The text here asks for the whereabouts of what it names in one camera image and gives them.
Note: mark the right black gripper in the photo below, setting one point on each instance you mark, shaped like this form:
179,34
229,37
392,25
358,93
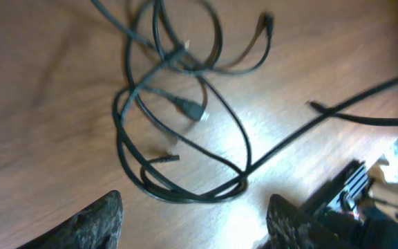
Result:
345,207

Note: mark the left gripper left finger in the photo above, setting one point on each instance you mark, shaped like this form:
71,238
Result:
97,226

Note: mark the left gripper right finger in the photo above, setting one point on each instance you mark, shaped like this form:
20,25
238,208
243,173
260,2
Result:
288,227

